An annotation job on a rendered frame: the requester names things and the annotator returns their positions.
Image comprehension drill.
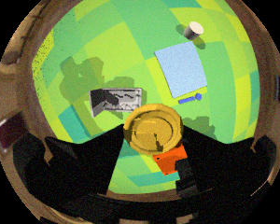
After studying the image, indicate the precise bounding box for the light blue flat square pad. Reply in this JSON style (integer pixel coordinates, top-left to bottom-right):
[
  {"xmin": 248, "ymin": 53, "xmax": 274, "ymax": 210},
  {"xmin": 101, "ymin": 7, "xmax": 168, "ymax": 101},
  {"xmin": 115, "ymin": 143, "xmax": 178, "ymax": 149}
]
[{"xmin": 154, "ymin": 41, "xmax": 207, "ymax": 98}]

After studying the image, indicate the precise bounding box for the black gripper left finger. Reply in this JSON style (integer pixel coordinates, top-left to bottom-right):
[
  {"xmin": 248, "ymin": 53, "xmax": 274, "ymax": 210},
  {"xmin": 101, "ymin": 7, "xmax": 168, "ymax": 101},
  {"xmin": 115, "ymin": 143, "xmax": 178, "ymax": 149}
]
[{"xmin": 44, "ymin": 123, "xmax": 125, "ymax": 195}]

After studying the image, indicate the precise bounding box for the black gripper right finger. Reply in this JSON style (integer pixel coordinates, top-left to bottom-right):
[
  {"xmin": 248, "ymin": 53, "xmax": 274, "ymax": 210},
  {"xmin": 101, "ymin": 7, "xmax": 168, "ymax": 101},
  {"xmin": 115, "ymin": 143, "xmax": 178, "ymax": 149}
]
[{"xmin": 181, "ymin": 126, "xmax": 255, "ymax": 193}]

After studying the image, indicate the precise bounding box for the beige cylinder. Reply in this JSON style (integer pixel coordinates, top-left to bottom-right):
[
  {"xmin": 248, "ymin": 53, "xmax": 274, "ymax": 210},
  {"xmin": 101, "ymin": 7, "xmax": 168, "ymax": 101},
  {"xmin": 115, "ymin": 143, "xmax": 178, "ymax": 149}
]
[{"xmin": 184, "ymin": 21, "xmax": 203, "ymax": 40}]

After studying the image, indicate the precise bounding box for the grey dish rack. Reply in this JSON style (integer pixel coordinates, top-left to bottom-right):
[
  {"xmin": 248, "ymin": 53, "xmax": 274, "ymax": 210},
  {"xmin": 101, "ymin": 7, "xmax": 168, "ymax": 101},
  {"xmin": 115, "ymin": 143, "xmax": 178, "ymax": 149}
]
[{"xmin": 88, "ymin": 87, "xmax": 141, "ymax": 119}]

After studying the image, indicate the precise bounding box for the yellow plate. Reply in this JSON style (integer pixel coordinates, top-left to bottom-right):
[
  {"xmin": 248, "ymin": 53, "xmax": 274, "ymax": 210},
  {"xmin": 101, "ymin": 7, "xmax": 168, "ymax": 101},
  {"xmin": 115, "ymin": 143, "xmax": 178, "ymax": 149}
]
[{"xmin": 124, "ymin": 104, "xmax": 184, "ymax": 154}]

